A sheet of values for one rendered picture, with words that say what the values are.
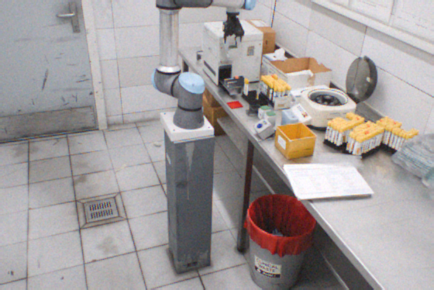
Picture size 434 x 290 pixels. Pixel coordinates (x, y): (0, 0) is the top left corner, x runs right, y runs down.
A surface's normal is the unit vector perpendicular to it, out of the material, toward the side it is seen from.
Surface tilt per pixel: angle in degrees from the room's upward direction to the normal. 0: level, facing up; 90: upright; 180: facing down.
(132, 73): 90
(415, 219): 0
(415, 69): 90
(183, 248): 90
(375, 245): 0
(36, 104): 90
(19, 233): 0
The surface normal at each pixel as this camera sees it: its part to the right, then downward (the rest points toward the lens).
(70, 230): 0.04, -0.85
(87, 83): 0.35, 0.51
